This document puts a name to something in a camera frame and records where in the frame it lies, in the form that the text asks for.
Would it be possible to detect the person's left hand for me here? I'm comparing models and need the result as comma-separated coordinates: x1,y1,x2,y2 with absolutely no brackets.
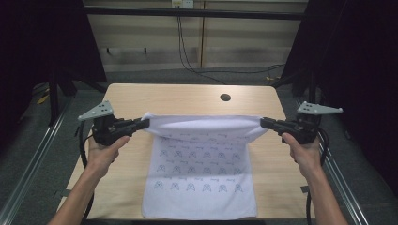
85,134,131,176

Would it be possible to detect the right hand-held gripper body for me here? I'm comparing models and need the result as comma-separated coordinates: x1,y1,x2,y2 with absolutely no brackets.
279,101,344,145

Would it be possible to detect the black wall cable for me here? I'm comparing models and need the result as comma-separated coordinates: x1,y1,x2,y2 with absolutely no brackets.
176,7,286,85

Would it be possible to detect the black curtain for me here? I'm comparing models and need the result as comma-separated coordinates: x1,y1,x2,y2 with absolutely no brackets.
0,0,108,154
275,0,398,196

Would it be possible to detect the person's right hand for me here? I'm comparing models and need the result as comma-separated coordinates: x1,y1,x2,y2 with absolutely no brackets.
281,132,324,181

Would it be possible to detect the white printed towel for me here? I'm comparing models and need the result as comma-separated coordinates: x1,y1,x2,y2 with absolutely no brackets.
141,112,270,220

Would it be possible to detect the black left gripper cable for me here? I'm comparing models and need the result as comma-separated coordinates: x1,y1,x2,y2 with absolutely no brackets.
78,120,96,220

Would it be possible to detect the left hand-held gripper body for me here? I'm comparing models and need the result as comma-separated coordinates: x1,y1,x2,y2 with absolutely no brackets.
77,99,134,147

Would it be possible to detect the black metal stand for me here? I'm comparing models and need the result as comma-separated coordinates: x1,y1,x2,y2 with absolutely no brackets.
47,70,61,128

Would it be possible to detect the white wall socket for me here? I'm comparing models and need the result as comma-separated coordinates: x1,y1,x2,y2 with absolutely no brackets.
171,0,195,9

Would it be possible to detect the yellow item on floor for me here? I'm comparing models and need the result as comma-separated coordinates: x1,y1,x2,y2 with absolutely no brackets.
36,93,51,106

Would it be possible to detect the black horizontal frame bar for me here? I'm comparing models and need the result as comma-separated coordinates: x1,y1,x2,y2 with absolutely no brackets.
84,7,309,22

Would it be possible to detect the aluminium floor rail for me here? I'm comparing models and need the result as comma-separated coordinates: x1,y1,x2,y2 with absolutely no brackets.
0,95,75,225
294,97,371,225

